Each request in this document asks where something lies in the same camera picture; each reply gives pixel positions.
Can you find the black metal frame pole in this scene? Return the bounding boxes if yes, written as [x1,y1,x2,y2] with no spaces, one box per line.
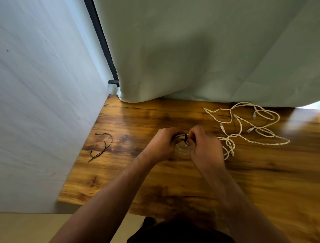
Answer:
[83,0,120,87]

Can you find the person's left forearm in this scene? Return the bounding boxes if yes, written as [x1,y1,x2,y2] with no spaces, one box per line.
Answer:
[49,150,157,243]

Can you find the white curtain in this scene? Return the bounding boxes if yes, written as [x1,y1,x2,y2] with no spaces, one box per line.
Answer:
[93,0,320,108]

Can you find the person's dark clothing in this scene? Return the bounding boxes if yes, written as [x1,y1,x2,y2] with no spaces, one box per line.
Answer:
[126,216,235,243]

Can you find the person's right hand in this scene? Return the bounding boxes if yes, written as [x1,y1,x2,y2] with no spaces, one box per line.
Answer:
[187,125,226,174]

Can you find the white braided cable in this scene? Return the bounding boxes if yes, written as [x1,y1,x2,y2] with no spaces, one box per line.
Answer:
[216,114,291,161]
[203,102,280,139]

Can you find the person's left hand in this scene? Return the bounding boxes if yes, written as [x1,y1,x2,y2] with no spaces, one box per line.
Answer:
[143,127,187,164]

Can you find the person's right forearm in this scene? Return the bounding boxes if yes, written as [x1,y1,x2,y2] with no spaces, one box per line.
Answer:
[202,164,292,243]

